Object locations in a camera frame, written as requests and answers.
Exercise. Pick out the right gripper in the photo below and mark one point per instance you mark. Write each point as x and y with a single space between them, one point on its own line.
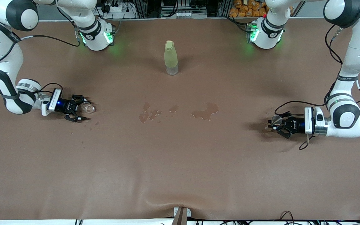
62 104

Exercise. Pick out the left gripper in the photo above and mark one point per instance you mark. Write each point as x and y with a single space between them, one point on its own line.
296 124

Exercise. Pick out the metal jigger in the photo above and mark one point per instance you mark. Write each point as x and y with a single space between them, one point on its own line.
276 119

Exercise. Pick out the clear glass measuring cup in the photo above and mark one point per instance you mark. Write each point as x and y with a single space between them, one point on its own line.
89 108

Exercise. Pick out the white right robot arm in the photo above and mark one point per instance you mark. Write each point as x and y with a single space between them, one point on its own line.
2 56

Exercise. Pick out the yellow-green shaker bottle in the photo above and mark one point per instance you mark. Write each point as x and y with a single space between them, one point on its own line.
171 56

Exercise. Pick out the brown liquid puddle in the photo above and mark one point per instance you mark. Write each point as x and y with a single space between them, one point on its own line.
206 113
173 108
145 114

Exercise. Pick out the white power strip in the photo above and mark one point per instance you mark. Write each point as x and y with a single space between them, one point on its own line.
114 8

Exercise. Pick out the brown table cloth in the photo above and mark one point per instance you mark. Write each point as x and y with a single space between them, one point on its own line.
180 162

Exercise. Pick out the orange snack bags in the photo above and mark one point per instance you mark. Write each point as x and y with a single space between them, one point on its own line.
248 8

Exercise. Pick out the white terminal block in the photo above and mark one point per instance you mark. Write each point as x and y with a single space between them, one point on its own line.
183 14

